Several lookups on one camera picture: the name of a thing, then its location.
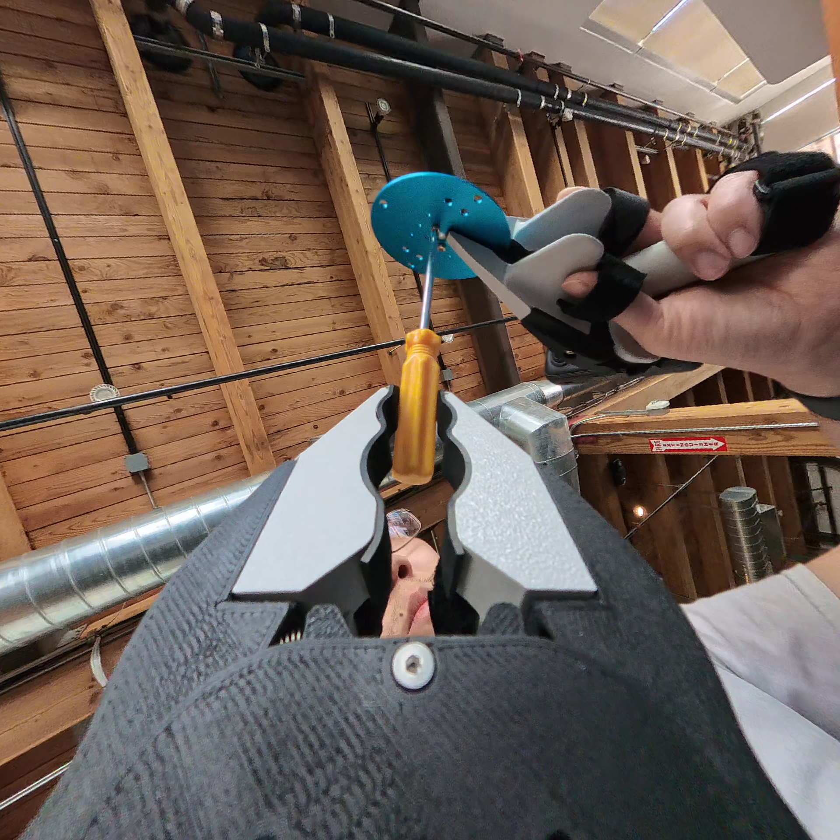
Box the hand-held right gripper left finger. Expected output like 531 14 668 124
230 388 397 620

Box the person's face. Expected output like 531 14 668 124
381 510 442 639

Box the thin black conduit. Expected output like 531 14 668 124
0 315 515 434

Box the silver air duct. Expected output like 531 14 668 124
720 486 788 586
0 381 581 657

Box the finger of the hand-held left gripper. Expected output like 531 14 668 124
506 188 614 259
447 234 607 326

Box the person's left hand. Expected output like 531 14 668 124
558 168 840 397

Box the yellow handled screwdriver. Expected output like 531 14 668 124
392 243 445 487

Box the white shirt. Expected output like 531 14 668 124
683 565 840 840

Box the red arrow sign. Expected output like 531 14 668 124
650 436 728 455

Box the black ceiling pipe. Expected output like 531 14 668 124
164 0 760 158
263 0 752 139

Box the small blue round plate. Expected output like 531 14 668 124
371 172 513 280

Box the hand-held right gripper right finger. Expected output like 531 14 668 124
440 392 601 620

